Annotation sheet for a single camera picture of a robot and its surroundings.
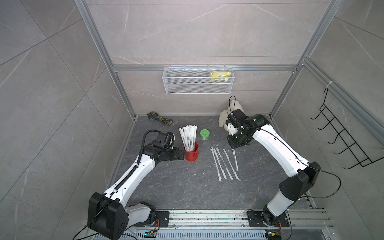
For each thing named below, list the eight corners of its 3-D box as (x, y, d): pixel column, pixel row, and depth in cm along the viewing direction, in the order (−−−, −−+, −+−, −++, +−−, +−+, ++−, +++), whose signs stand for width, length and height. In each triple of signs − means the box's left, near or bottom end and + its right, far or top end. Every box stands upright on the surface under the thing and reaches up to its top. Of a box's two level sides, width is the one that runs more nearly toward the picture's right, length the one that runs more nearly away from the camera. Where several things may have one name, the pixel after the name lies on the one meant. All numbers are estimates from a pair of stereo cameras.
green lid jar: (198, 138, 108) (198, 133, 104) (202, 132, 112) (202, 127, 108) (206, 141, 106) (206, 137, 102) (210, 135, 110) (210, 130, 106)
